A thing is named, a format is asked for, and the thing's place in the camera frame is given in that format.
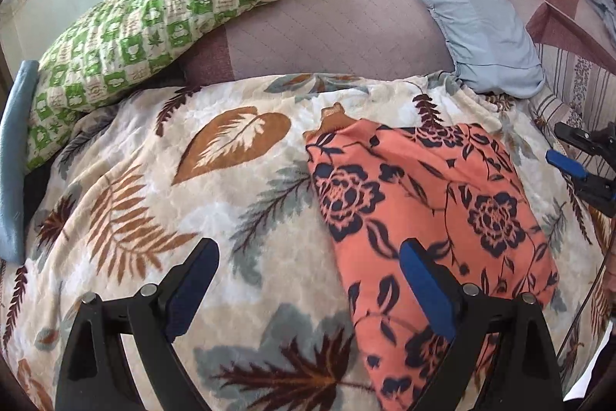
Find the orange floral garment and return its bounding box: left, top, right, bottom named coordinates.
left=303, top=102, right=561, bottom=411

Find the mauve quilted bed sheet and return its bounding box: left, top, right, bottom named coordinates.
left=180, top=0, right=455, bottom=84

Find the striped floral bedding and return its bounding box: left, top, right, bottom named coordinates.
left=527, top=40, right=616, bottom=161

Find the dark cloth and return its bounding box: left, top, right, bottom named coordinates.
left=22, top=158, right=61, bottom=224

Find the light blue pillow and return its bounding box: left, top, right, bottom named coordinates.
left=353, top=0, right=547, bottom=99

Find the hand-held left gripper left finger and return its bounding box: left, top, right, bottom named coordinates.
left=54, top=238, right=221, bottom=411

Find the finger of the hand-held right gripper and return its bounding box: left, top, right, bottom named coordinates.
left=553, top=121, right=616, bottom=154
left=545, top=150, right=616, bottom=206

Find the maroon patterned quilt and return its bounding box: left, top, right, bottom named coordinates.
left=522, top=0, right=616, bottom=60

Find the thin black cable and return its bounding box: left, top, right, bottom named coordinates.
left=556, top=242, right=616, bottom=361

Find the green checked pillow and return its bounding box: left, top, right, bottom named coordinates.
left=24, top=0, right=296, bottom=173

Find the blue towel pillow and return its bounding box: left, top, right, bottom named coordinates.
left=0, top=59, right=39, bottom=262

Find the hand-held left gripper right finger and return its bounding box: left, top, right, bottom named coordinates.
left=399, top=238, right=564, bottom=411

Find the leaf-print fleece blanket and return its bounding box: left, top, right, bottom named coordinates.
left=0, top=71, right=616, bottom=411

